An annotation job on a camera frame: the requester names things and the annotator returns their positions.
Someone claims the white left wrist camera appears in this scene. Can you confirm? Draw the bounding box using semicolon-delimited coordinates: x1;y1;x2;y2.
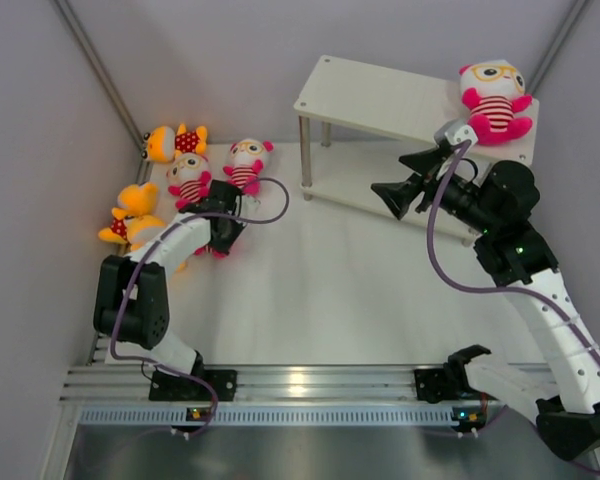
239;195;261;218

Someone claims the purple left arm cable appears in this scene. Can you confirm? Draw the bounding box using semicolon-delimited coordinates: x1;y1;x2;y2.
109;177;291;439

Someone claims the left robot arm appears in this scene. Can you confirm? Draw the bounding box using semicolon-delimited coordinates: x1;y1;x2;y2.
93;181;247;400

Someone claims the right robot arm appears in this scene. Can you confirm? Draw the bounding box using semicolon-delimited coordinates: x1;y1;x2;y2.
371;147;600;461

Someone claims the aluminium left frame rail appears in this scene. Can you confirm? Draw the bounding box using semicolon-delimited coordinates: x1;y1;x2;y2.
87;159;154;366

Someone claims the white slotted cable duct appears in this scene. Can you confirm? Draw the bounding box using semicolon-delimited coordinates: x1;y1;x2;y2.
79;405;469;427

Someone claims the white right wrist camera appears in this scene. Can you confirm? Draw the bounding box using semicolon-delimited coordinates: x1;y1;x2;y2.
434;119;478;152

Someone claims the white two-tier shelf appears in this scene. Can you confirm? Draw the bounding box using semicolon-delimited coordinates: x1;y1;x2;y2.
293;54;540;247

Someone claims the orange plush left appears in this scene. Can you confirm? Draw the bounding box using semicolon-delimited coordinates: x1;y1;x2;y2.
97;182;169;251

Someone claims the orange plush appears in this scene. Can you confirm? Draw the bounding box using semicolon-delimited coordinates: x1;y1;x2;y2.
141;123;208;163
97;182;169;251

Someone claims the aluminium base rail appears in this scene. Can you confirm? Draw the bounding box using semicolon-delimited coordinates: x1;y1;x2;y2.
59;363;439;406

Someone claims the pink panda plush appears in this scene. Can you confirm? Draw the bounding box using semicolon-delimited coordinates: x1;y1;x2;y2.
459;59;534;146
223;138;274;196
166;153;212;209
194;244;230;258

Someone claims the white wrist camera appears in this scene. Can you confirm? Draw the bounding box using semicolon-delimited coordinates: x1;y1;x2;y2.
239;195;261;218
434;119;478;152

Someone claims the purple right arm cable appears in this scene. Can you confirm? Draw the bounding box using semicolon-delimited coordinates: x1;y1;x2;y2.
427;139;600;476

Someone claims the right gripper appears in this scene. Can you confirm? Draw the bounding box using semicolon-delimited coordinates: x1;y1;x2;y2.
371;146;498;235

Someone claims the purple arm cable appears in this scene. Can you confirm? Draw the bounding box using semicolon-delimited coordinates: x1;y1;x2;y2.
109;177;291;439
427;139;600;476

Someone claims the orange plush rear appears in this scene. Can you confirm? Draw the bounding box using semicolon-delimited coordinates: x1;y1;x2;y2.
141;123;208;163

